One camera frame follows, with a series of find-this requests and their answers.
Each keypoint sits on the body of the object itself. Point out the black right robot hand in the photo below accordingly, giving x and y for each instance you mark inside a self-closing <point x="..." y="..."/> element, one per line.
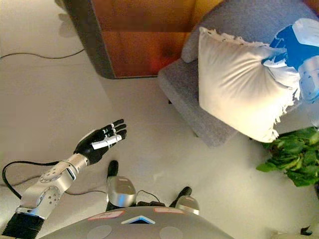
<point x="299" y="44"/>

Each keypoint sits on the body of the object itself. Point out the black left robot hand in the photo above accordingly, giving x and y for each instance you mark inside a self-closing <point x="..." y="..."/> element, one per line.
<point x="94" y="147"/>

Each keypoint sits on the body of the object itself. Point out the white fringed pillow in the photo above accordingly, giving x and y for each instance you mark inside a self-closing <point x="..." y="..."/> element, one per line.
<point x="236" y="87"/>

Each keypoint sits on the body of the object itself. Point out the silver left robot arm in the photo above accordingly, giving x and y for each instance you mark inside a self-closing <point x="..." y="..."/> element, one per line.
<point x="47" y="189"/>

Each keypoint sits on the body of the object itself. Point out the grey fabric tub sofa chair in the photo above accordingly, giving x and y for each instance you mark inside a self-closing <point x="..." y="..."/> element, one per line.
<point x="187" y="94"/>

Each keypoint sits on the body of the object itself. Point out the silver left robot leg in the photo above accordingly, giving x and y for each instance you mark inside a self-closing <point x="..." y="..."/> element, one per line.
<point x="120" y="191"/>

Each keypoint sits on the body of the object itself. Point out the grey robot torso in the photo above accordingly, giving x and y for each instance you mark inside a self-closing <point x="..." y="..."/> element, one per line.
<point x="139" y="227"/>

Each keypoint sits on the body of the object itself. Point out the green leafy houseplant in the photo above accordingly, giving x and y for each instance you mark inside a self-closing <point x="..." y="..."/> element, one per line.
<point x="294" y="154"/>

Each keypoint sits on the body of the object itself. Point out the wooden cabinet with dark edge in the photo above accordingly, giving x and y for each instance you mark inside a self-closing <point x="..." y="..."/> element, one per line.
<point x="139" y="44"/>

